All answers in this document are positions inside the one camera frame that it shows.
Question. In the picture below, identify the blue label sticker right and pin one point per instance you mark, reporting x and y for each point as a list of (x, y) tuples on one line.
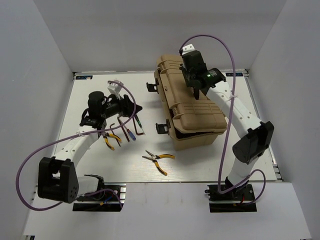
[(231, 74)]

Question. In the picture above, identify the blue label sticker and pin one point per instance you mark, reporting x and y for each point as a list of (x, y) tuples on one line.
[(231, 74), (83, 77)]

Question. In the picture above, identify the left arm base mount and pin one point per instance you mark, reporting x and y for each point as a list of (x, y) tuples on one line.
[(110, 200)]

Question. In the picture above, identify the yellow black needle-nose pliers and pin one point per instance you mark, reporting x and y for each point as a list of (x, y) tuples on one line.
[(154, 158)]

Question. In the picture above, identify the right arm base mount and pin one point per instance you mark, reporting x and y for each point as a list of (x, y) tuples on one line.
[(231, 202)]

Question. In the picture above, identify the tan plastic toolbox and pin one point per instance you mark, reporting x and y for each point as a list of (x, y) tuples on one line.
[(189, 122)]

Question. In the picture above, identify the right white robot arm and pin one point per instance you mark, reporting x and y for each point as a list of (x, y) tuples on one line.
[(254, 134)]

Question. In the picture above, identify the brown long hex key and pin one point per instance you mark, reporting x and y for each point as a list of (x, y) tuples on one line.
[(123, 129)]

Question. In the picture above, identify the blue label sticker left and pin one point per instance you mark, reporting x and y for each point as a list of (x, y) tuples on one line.
[(83, 77)]

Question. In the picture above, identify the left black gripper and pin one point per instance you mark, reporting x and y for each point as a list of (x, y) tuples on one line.
[(127, 106)]

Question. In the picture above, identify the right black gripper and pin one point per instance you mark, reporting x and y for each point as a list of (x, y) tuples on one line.
[(183, 68)]

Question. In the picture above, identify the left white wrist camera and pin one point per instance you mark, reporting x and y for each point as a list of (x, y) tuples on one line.
[(115, 87)]

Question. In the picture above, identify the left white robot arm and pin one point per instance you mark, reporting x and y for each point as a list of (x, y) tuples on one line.
[(57, 177)]

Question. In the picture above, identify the brown L-shaped hex key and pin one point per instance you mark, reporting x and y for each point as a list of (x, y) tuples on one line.
[(137, 129)]

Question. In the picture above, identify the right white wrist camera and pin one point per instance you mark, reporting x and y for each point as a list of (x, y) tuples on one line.
[(187, 49)]

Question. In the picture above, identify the green black precision screwdriver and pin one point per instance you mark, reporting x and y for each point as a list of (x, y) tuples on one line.
[(138, 121)]

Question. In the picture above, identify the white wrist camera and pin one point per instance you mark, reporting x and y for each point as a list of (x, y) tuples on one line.
[(187, 49), (115, 87)]

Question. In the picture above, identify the blue red handled screwdriver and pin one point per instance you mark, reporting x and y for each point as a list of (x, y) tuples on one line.
[(132, 136)]

